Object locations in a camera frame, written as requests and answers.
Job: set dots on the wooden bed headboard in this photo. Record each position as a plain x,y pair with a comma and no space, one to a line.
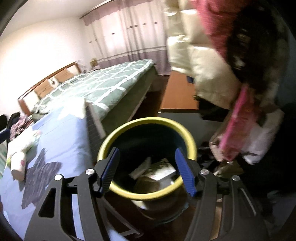
46,85

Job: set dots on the white paper cup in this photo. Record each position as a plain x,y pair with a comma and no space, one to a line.
18,166

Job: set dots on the wooden desk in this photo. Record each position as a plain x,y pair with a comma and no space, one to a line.
179,95

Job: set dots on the green plaid bed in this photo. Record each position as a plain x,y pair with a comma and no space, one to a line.
115,93

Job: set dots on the pile of dark clothes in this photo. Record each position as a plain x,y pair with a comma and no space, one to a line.
13,126

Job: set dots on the pink floral garment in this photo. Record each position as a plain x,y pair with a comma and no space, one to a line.
232,27

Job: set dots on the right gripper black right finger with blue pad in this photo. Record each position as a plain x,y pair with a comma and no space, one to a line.
224,210

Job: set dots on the cream puffer jacket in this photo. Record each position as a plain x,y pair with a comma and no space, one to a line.
190,52

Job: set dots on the pink striped curtain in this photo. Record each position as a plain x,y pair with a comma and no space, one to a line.
126,31

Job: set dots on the white striped plastic bag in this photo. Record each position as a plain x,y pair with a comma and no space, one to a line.
22,143

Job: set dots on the yellow rimmed blue trash bin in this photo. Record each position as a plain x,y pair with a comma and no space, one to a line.
147,172

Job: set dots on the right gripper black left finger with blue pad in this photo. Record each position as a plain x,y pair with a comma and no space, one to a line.
73,206

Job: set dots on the blue star patterned sheet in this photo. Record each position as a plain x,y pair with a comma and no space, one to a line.
63,148

